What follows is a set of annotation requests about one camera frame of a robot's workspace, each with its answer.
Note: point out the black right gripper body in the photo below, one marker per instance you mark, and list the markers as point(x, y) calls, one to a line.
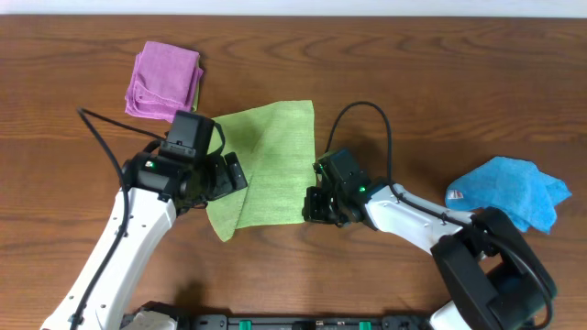
point(318, 202)

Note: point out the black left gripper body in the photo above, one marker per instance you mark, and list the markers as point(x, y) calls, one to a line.
point(225, 173)

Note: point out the light green microfiber cloth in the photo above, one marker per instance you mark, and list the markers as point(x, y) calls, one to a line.
point(276, 148)

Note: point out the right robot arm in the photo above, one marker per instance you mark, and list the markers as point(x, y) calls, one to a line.
point(494, 279)

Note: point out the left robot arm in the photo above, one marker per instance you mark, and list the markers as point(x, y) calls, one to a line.
point(169, 177)

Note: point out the folded green cloth under purple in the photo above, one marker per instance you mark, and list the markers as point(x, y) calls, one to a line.
point(196, 98)

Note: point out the crumpled blue cloth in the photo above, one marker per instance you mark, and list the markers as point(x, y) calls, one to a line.
point(527, 195)

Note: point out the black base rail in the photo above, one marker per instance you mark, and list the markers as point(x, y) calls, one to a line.
point(280, 323)

